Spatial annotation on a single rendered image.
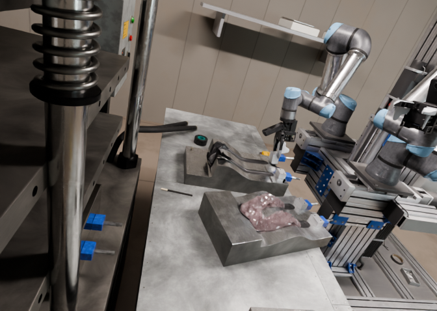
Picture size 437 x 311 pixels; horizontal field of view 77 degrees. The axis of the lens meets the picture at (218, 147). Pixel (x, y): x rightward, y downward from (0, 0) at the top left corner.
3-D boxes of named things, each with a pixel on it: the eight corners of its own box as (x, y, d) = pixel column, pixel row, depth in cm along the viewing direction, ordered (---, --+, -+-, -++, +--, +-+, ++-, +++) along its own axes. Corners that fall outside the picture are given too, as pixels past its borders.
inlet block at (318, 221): (326, 220, 127) (331, 211, 125) (333, 228, 123) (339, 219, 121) (305, 223, 121) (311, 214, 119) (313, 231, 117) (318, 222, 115)
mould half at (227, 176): (268, 169, 160) (276, 149, 154) (282, 198, 138) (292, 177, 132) (183, 155, 149) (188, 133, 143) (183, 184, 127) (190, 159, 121)
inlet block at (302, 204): (311, 204, 135) (316, 196, 133) (318, 211, 132) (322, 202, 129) (291, 206, 129) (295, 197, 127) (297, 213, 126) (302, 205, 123)
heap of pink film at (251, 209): (280, 201, 125) (287, 187, 122) (304, 230, 112) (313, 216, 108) (231, 205, 113) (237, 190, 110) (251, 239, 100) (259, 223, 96)
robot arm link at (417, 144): (400, 142, 107) (417, 116, 102) (431, 158, 99) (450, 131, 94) (391, 143, 102) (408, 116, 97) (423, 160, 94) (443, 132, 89)
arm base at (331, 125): (336, 128, 186) (343, 114, 181) (348, 138, 173) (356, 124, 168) (317, 123, 182) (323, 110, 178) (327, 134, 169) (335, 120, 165)
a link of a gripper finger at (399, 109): (387, 121, 78) (410, 123, 81) (396, 100, 76) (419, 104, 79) (378, 117, 81) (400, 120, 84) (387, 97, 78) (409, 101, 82)
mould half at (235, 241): (291, 203, 136) (299, 186, 131) (326, 245, 116) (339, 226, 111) (198, 213, 113) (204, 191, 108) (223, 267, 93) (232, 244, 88)
